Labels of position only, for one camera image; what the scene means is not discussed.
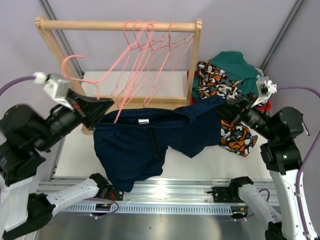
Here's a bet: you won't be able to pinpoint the blue patterned shorts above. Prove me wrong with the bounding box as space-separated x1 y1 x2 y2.
255 67 265 82

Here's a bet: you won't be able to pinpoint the navy blue shorts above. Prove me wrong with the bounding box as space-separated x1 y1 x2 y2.
93 96 226 192

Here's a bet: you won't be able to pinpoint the red plastic tray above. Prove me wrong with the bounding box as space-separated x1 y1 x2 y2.
186 69 272 112

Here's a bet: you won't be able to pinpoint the pink hanger camouflage shorts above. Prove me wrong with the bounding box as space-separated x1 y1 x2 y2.
110 20 141 97

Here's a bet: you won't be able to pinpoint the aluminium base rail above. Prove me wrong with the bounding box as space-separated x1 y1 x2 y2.
36 178 278 205

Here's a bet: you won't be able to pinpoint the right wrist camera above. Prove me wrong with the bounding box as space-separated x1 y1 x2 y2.
252 76 277 107

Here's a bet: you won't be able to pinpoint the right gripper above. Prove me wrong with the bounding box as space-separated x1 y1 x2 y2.
210 91 278 141

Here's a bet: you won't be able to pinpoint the wooden clothes rack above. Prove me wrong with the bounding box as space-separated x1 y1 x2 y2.
34 15 203 136

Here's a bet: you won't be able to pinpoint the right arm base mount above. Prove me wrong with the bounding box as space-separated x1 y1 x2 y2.
206 186 243 203

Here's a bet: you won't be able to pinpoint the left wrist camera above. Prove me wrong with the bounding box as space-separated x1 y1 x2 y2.
33 72 73 110

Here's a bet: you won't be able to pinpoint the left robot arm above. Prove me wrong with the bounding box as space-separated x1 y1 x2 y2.
0 90 114 240

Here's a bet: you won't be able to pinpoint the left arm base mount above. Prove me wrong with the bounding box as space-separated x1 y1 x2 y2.
98 185 124 202

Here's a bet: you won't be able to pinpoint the slotted cable duct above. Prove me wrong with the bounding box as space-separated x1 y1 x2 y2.
64 202 233 216

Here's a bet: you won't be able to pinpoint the orange camouflage shorts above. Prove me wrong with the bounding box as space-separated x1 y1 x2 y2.
195 60 259 158

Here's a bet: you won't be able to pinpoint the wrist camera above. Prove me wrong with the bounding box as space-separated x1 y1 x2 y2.
252 76 277 107
33 72 73 110

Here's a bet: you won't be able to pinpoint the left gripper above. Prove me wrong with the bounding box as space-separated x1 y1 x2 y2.
32 87 114 153

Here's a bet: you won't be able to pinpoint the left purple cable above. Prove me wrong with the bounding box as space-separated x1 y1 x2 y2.
0 76 121 221

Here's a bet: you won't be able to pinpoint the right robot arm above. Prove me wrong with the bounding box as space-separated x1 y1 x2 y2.
215 93 320 240

